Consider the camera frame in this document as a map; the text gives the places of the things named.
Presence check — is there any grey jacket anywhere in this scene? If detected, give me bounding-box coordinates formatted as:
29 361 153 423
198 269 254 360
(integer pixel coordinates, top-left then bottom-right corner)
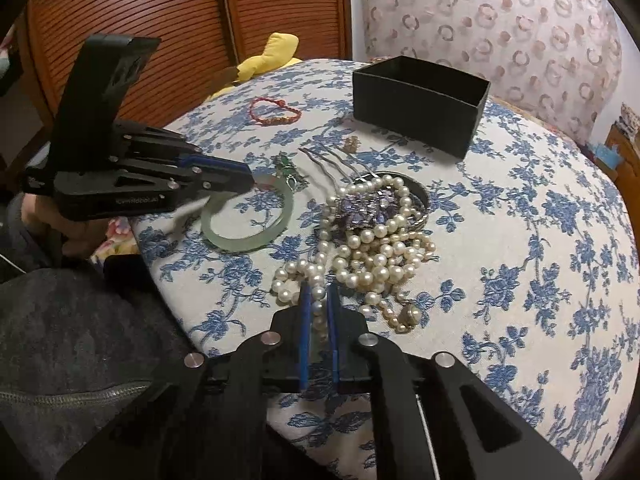
0 195 281 480

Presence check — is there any pearl necklace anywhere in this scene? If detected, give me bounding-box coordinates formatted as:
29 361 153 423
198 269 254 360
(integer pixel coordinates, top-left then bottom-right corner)
270 180 439 336

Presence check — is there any metal hair fork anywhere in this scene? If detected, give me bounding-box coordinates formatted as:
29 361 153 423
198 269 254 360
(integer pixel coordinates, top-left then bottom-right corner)
298 146 352 187

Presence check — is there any black cardboard box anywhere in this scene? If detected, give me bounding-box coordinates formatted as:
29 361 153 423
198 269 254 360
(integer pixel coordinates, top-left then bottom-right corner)
352 56 492 160

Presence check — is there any stack of folded cloths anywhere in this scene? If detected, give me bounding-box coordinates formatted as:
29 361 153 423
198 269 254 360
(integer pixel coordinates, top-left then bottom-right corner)
617 102 640 136

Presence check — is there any green stone pendant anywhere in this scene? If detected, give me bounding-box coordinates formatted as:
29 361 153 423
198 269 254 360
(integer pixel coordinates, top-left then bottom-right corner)
272 155 309 191

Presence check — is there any wooden slatted wardrobe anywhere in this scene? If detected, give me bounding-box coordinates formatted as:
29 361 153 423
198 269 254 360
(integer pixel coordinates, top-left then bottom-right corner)
15 0 354 132

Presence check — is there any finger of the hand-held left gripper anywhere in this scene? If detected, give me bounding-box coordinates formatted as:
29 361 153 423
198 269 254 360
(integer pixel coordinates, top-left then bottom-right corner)
119 121 251 177
106 164 257 196

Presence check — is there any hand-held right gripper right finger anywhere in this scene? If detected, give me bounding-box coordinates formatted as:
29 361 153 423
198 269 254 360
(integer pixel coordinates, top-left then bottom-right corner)
325 285 583 480

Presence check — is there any blue floral cloth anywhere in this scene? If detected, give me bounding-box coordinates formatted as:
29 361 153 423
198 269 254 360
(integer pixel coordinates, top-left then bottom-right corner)
131 57 640 480

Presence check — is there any red beaded bracelet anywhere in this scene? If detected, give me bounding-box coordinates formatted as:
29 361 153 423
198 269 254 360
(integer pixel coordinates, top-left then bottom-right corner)
249 97 303 126

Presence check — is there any pale green jade bangle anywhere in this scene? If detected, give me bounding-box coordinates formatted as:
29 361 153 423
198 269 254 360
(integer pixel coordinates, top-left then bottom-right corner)
200 175 295 254

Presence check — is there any purple gemstone brooch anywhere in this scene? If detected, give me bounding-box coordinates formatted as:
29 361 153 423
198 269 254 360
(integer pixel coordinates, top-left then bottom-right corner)
334 187 402 232

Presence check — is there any wooden cabinet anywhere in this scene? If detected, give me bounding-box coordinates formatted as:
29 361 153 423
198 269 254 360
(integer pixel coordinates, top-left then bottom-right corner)
604 125 640 211

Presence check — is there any person's left hand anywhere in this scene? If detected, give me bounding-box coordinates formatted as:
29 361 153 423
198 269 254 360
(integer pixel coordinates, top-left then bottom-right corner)
22 200 119 261

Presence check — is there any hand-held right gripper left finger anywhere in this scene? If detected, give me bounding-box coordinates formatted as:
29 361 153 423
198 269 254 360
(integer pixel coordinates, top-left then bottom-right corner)
55 282 321 480

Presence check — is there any flowered bed blanket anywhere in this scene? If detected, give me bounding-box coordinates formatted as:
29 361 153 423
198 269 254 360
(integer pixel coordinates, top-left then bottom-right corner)
90 217 139 262

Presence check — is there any sheer circle-pattern curtain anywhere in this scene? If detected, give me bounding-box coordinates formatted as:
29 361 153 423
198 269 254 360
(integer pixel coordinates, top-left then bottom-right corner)
357 0 624 147

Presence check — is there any yellow plush toy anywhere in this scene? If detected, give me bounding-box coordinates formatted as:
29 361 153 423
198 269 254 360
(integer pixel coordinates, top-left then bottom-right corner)
207 32 304 101

